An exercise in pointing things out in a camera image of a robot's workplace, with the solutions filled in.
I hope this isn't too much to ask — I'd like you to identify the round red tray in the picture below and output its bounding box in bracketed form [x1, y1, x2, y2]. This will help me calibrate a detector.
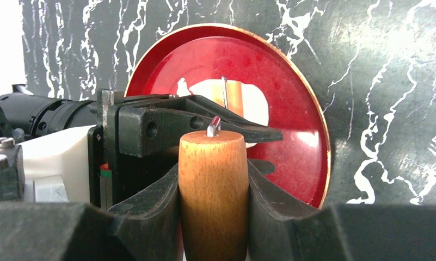
[125, 23, 331, 208]

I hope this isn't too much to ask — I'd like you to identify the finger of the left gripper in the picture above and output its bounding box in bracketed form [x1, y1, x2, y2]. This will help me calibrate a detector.
[118, 107, 283, 158]
[124, 94, 276, 176]

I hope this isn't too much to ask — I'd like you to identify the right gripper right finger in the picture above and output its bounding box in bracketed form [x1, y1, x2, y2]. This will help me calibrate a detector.
[248, 160, 436, 260]

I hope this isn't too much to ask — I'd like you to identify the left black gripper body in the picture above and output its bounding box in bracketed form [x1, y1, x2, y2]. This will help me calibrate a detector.
[89, 89, 189, 209]

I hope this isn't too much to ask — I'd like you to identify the wooden rolling pin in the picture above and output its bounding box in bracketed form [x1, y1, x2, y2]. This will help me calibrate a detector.
[178, 76, 250, 261]

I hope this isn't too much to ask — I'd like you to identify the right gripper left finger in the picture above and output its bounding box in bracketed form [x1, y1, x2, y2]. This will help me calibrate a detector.
[0, 166, 182, 260]

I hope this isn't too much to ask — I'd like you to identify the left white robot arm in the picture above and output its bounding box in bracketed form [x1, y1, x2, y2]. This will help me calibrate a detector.
[0, 90, 283, 209]

